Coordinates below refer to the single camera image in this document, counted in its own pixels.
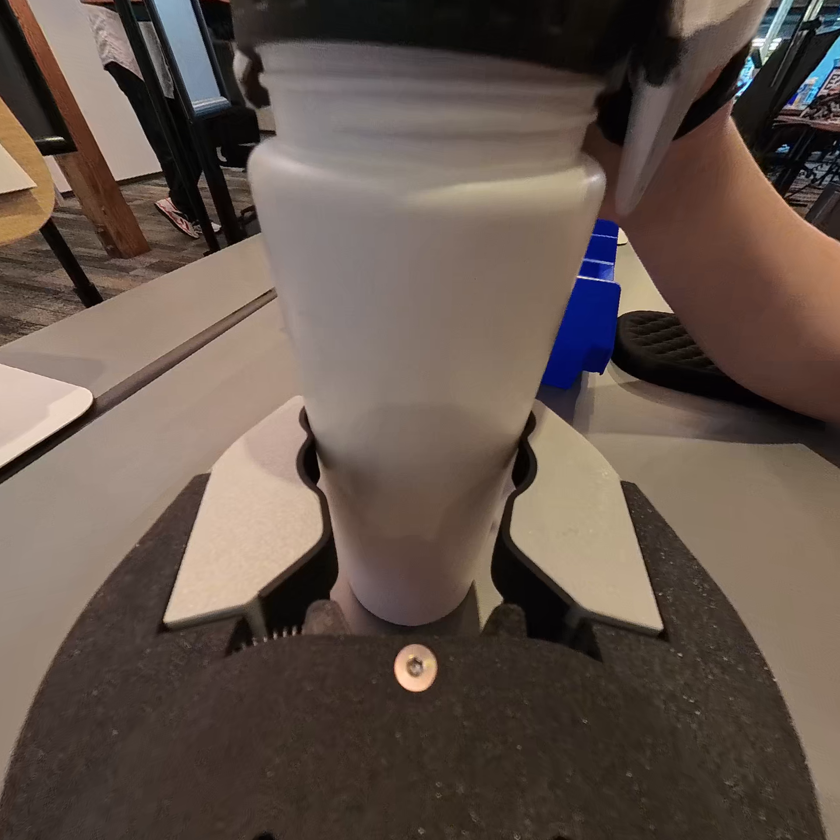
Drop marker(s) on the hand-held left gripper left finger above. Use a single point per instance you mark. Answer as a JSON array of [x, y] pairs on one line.
[[256, 525]]

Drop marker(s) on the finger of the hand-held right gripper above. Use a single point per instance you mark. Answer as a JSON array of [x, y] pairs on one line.
[[253, 79]]

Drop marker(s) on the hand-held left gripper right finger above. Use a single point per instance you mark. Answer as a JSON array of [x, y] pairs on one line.
[[584, 538]]

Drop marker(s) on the black bottle lid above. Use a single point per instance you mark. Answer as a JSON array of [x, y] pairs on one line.
[[426, 23]]

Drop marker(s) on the blue plastic bin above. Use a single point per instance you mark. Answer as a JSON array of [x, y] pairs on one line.
[[590, 328]]

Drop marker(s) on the white plastic bottle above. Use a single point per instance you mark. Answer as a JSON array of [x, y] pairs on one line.
[[420, 295]]

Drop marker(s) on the person's right forearm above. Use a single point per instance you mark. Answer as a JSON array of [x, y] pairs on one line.
[[754, 315]]

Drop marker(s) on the person's right hand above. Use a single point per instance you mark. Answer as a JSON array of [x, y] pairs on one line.
[[722, 170]]

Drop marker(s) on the black framed sign easel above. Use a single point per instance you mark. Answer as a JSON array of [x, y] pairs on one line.
[[197, 39]]

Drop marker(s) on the black mesh office chair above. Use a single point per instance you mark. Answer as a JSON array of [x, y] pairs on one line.
[[781, 85]]

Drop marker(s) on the wooden table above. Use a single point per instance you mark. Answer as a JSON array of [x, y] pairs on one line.
[[814, 121]]

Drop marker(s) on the grey metal box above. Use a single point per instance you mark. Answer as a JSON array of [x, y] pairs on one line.
[[828, 216]]

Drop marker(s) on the wooden post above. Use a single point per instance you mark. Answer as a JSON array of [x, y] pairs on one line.
[[85, 164]]

